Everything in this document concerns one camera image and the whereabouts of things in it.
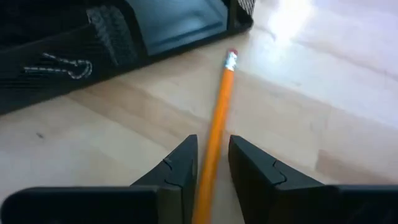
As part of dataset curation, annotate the black mesh desk organizer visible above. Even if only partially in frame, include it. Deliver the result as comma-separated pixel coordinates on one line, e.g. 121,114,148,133
0,0,257,116

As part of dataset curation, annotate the orange pencil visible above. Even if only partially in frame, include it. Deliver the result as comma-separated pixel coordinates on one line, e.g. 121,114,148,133
192,49,239,224

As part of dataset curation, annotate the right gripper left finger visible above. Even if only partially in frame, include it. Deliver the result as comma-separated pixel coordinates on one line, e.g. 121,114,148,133
0,134,199,224

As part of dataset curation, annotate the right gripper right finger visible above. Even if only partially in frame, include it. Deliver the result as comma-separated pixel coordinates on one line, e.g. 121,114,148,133
228,134,398,224

